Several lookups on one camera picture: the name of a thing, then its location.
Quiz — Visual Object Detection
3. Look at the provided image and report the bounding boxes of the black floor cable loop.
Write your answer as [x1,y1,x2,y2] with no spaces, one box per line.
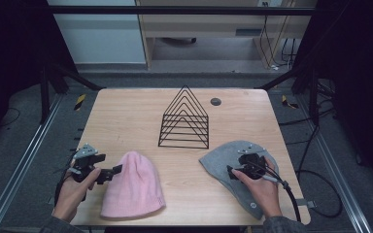
[295,122,344,218]

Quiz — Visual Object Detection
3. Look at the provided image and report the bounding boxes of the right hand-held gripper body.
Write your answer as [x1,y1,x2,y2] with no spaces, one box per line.
[237,144,269,181]

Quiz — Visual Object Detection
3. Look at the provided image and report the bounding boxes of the thin black floor cable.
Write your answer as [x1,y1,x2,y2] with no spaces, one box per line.
[0,106,22,128]

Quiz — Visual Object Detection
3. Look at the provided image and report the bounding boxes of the black curtain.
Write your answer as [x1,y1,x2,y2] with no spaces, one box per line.
[292,0,373,198]
[0,0,80,156]

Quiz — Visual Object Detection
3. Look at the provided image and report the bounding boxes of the black wire rack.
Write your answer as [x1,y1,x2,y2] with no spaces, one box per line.
[157,84,211,150]

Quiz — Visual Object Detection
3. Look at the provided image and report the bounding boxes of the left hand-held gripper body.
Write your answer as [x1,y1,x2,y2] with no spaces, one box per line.
[67,144,107,183]

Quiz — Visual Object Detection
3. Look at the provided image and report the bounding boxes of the person's left hand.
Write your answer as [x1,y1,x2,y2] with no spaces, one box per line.
[51,167,102,223]

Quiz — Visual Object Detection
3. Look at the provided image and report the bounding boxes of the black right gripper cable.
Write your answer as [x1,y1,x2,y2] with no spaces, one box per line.
[254,160,303,223]

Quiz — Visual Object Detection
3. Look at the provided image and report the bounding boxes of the pink knit beanie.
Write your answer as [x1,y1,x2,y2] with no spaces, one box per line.
[99,150,167,220]

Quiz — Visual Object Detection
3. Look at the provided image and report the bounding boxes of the hanging background cables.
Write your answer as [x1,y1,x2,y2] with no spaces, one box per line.
[259,0,298,71]

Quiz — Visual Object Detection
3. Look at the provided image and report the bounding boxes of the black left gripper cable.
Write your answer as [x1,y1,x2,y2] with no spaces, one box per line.
[53,154,80,208]

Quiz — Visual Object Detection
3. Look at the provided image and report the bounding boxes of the light wooden desk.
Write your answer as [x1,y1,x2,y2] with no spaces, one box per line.
[134,0,319,71]

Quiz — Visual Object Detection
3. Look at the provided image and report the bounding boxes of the white cabinet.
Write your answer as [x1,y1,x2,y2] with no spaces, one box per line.
[46,0,147,65]

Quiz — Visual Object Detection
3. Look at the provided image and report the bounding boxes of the grey knit beanie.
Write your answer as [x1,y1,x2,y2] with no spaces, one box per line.
[198,139,281,221]

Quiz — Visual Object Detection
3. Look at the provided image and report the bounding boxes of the aluminium floor rail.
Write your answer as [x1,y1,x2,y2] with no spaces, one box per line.
[295,92,373,233]
[0,92,64,233]

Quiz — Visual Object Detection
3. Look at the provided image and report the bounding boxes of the black horizontal frame bar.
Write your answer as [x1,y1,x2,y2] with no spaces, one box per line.
[46,5,317,17]

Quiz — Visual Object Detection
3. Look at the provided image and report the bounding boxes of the yellow black tape strip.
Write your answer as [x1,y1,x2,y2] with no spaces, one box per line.
[73,93,87,112]
[281,94,299,110]

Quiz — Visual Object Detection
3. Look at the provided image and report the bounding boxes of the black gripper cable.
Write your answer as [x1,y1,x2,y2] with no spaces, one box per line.
[254,160,303,223]
[53,154,80,208]

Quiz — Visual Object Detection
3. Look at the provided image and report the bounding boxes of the person's right hand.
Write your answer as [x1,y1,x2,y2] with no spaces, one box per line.
[231,158,284,219]

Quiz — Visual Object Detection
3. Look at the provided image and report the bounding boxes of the black frame strut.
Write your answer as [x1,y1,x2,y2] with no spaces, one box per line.
[257,63,321,126]
[39,60,107,125]

